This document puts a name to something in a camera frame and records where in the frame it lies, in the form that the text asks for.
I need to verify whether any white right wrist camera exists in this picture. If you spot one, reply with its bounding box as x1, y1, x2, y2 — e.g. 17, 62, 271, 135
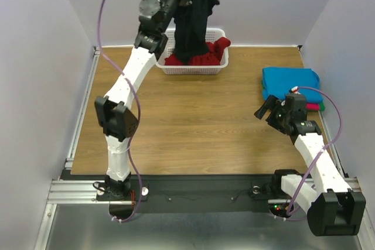
289, 86, 301, 94

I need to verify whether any aluminium frame rail right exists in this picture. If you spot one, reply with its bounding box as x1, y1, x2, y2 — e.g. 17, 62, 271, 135
319, 112, 345, 176

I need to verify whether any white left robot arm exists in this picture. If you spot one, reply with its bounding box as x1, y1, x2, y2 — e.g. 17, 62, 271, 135
93, 0, 192, 201

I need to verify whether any black t shirt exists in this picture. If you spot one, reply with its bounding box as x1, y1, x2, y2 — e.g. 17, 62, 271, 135
174, 0, 220, 52

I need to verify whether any folded blue t shirt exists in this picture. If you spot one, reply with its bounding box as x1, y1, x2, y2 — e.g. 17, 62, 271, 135
262, 67, 320, 100

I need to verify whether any aluminium frame rail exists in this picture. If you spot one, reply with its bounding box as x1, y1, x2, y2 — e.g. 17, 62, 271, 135
319, 112, 345, 176
64, 46, 100, 170

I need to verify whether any aluminium frame rail left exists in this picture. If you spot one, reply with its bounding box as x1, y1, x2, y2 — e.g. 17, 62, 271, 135
64, 46, 100, 170

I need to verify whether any white plastic basket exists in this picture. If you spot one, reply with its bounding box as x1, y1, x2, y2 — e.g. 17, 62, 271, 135
156, 28, 229, 75

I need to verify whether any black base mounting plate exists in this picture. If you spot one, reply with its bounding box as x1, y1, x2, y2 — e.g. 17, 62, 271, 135
60, 173, 317, 215

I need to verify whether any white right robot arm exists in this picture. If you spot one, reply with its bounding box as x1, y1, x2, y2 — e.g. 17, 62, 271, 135
254, 91, 366, 237

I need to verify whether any folded green t shirt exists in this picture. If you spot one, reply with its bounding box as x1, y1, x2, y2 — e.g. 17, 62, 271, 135
318, 101, 326, 112

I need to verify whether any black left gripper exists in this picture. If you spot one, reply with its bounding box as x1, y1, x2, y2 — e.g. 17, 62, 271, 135
156, 0, 198, 34

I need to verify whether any folded pink t shirt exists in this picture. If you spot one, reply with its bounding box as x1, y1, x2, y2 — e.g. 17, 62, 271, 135
306, 102, 320, 111

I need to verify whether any red t shirt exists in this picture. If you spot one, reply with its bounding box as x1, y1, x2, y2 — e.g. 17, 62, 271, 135
165, 37, 231, 66

